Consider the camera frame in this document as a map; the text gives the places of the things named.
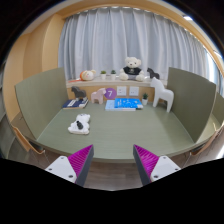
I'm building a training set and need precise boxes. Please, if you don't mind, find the round purple number sign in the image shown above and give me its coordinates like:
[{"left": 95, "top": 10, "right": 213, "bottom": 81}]
[{"left": 104, "top": 87, "right": 118, "bottom": 100}]

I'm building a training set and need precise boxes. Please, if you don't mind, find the large white horse figure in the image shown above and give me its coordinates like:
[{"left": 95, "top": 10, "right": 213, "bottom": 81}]
[{"left": 149, "top": 77, "right": 175, "bottom": 113}]

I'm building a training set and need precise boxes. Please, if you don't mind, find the grey white curtain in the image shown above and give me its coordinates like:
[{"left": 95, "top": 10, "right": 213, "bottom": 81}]
[{"left": 58, "top": 6, "right": 214, "bottom": 84}]

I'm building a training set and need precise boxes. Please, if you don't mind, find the cream teddy bear black shirt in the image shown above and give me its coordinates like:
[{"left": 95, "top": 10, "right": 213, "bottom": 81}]
[{"left": 118, "top": 56, "right": 146, "bottom": 82}]

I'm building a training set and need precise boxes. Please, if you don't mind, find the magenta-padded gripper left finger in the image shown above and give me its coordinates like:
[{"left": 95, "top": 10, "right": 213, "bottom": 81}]
[{"left": 44, "top": 144, "right": 95, "bottom": 187}]

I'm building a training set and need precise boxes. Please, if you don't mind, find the green desk partition panel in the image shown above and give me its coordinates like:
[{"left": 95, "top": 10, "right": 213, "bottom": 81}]
[
  {"left": 14, "top": 67, "right": 70, "bottom": 140},
  {"left": 166, "top": 66, "right": 218, "bottom": 144}
]

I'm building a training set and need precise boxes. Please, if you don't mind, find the pink horse figure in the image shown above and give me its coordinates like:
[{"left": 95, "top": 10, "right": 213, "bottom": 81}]
[{"left": 90, "top": 87, "right": 107, "bottom": 105}]

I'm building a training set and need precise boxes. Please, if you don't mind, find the wooden ledge shelf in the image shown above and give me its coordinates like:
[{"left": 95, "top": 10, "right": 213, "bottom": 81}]
[{"left": 65, "top": 77, "right": 168, "bottom": 104}]

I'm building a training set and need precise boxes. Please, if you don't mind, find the navy blue book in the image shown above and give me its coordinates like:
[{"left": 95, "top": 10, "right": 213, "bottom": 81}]
[{"left": 62, "top": 97, "right": 90, "bottom": 110}]

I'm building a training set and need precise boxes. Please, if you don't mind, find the light blue book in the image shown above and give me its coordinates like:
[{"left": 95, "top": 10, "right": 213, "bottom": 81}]
[{"left": 104, "top": 99, "right": 137, "bottom": 112}]

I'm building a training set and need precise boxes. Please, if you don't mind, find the wooden chair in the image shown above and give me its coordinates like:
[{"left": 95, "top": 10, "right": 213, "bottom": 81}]
[
  {"left": 11, "top": 124, "right": 46, "bottom": 158},
  {"left": 189, "top": 126, "right": 224, "bottom": 158}
]

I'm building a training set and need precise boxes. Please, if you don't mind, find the bright blue book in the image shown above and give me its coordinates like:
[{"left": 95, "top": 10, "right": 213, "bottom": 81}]
[{"left": 114, "top": 97, "right": 144, "bottom": 110}]

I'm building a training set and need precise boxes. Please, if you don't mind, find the white wall socket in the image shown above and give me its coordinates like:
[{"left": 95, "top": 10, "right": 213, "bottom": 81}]
[{"left": 116, "top": 85, "right": 128, "bottom": 97}]

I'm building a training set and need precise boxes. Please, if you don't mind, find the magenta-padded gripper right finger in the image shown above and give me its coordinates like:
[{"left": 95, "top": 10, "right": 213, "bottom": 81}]
[{"left": 132, "top": 144, "right": 182, "bottom": 186}]

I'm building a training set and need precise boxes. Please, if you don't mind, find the cream and orange plush toy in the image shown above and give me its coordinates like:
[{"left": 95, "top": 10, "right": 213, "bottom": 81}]
[{"left": 69, "top": 69, "right": 97, "bottom": 83}]

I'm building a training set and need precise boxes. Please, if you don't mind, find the white bear-shaped power strip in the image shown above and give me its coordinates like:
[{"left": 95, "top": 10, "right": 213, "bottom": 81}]
[{"left": 67, "top": 113, "right": 91, "bottom": 136}]

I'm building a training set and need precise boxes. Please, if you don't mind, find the small dark horse figure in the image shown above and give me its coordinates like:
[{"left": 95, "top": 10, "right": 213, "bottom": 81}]
[{"left": 146, "top": 67, "right": 160, "bottom": 80}]

